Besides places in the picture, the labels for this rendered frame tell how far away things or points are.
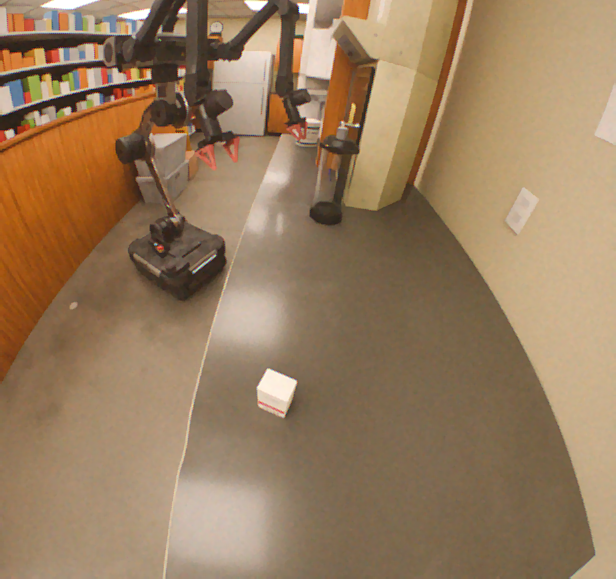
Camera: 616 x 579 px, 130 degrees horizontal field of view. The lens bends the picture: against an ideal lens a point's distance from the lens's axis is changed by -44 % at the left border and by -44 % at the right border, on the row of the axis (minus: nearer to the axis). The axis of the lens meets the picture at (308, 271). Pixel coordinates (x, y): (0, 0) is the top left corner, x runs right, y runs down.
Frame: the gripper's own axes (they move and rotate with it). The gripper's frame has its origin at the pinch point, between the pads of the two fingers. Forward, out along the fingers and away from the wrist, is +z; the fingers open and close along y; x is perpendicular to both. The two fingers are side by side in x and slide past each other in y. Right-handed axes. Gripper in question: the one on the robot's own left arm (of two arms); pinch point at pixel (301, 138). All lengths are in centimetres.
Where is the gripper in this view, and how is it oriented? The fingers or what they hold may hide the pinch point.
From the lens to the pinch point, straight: 124.0
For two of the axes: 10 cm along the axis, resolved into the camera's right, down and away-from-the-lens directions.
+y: 4.6, -5.4, 7.0
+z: 3.1, 8.4, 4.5
